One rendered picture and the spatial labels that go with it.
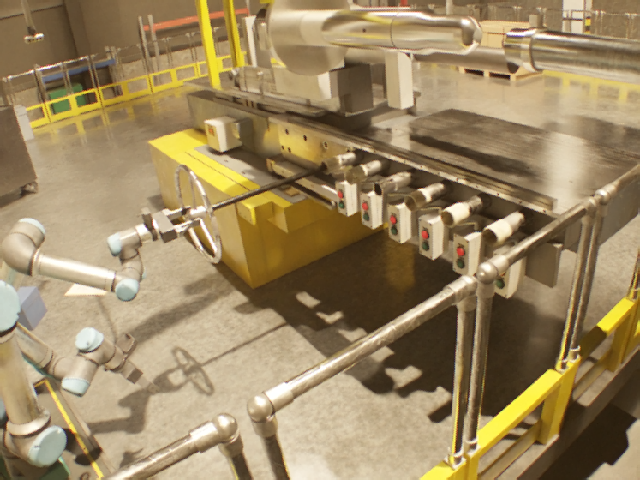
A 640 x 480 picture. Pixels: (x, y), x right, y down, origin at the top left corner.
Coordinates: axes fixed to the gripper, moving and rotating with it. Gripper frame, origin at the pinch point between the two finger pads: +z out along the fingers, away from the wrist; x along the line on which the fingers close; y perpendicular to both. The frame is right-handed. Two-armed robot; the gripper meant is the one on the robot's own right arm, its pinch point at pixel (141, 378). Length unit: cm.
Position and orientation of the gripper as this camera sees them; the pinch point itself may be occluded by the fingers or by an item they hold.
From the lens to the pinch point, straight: 174.9
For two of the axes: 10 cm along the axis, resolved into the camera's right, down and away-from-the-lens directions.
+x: 8.0, 3.3, -5.0
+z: 2.4, 5.9, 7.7
